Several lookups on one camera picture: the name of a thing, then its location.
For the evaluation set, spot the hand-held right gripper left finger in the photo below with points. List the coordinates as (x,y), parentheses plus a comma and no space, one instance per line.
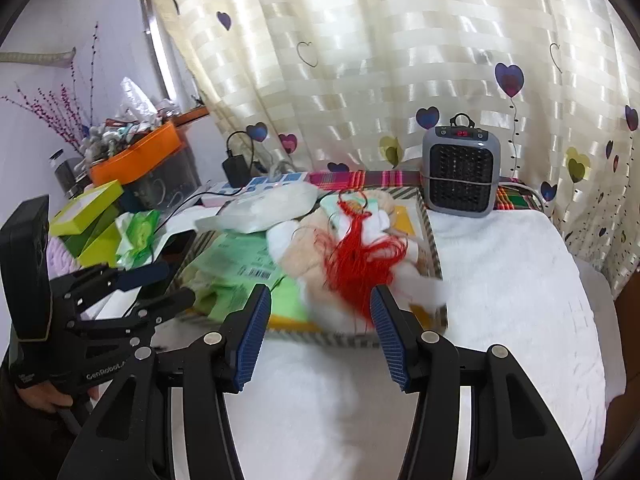
(255,335)

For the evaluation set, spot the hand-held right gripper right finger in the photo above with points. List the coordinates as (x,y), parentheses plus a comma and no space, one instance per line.
(390,340)

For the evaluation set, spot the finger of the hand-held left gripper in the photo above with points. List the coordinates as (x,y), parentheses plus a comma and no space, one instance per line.
(145,275)
(165,305)

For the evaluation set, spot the green rabbit towel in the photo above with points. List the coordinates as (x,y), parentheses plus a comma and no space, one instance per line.
(290,305)

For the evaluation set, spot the striped cardboard box tray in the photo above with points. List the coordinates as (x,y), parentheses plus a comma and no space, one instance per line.
(325,338)

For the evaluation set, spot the red tassel knot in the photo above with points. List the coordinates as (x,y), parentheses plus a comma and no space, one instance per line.
(350,260)

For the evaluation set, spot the white fluffy cloth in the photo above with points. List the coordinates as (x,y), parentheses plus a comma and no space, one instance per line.
(282,237)

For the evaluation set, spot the white plastic wipes packet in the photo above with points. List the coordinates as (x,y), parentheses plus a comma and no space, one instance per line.
(260,207)

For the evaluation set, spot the white mint cloth pouch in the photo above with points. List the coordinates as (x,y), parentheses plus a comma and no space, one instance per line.
(330,207)

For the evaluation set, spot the person's left forearm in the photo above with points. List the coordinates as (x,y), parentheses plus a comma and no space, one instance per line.
(30,440)

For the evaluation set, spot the person's left hand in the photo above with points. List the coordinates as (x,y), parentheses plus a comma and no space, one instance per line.
(45,399)

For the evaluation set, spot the pink towel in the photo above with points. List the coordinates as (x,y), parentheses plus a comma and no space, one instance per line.
(60,265)

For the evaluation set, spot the green tissue pack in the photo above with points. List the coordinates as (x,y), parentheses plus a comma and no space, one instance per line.
(137,232)

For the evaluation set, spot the black smartphone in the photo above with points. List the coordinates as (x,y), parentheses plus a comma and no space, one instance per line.
(180,245)

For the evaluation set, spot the lime green box lid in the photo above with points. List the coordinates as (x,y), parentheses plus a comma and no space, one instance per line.
(85,210)

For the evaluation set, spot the dark transparent storage bin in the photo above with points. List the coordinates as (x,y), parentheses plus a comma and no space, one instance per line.
(160,180)

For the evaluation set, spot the black jar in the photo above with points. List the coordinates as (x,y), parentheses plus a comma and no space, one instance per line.
(65,175)

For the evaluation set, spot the orange box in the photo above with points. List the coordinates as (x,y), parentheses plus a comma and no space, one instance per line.
(135,157)

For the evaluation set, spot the black charger adapter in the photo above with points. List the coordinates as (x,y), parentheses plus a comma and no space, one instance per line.
(236,170)

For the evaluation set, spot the purple decorative branches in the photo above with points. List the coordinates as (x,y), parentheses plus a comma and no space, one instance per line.
(75,135)

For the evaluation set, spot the pile of small sundries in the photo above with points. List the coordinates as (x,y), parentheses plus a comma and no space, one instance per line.
(115,135)

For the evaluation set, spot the white blue power strip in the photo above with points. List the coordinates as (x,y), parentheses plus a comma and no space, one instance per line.
(270,180)

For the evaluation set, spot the orange windowsill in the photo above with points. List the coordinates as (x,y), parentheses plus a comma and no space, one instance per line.
(192,114)

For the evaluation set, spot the clear plastic bag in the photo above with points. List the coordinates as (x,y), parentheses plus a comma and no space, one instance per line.
(135,97)

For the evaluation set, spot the grey space heater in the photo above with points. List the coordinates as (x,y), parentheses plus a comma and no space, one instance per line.
(460,175)

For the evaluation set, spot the cream heart print curtain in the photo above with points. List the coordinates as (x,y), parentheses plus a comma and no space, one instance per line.
(400,35)

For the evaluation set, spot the striped wrapped wall pipe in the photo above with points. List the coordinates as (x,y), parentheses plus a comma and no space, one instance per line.
(35,56)

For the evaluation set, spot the metal window frame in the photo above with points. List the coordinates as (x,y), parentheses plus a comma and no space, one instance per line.
(150,25)

